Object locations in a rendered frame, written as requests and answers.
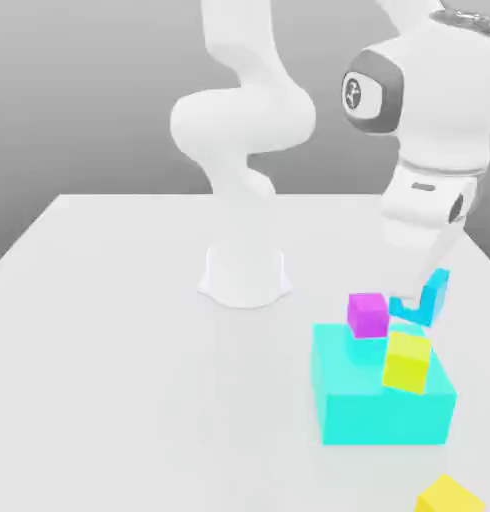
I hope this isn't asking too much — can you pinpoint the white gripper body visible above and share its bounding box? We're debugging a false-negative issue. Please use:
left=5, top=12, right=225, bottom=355
left=379, top=166, right=480, bottom=238

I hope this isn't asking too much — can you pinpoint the small blue cube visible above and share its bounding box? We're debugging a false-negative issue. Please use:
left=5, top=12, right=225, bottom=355
left=388, top=267, right=451, bottom=328

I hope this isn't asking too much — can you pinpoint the small magenta cube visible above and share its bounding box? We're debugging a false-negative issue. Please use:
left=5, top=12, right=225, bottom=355
left=346, top=292, right=391, bottom=340

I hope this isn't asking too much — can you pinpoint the small yellow cube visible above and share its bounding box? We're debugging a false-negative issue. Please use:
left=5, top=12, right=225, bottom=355
left=381, top=330, right=433, bottom=396
left=413, top=473, right=487, bottom=512

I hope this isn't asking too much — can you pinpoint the large cyan box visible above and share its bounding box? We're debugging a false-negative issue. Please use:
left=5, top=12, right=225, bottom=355
left=310, top=321, right=458, bottom=446

